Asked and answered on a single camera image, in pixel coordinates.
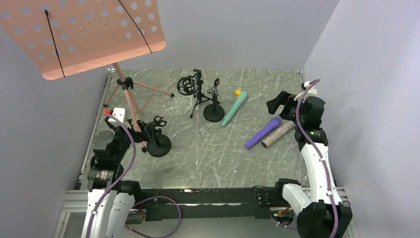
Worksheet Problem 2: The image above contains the teal toy microphone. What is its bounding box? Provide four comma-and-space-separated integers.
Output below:
221, 91, 248, 127

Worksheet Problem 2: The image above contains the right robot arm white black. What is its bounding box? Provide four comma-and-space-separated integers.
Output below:
266, 91, 353, 238

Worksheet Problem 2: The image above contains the black round-base clip mic stand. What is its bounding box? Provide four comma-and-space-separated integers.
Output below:
203, 78, 225, 122

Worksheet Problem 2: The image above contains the pink perforated music stand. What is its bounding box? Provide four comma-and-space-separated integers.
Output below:
0, 0, 166, 152

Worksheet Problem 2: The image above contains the purple toy microphone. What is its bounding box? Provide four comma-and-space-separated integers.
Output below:
244, 117, 281, 150

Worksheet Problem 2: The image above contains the glitter silver toy microphone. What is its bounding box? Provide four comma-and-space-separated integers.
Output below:
261, 120, 294, 148

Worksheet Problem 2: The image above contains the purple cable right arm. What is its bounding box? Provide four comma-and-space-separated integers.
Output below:
274, 78, 352, 238

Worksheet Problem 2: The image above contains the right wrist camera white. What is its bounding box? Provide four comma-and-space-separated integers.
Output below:
294, 80, 317, 102

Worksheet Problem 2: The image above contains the black shock mount tripod stand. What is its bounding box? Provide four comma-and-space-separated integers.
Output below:
177, 69, 211, 118

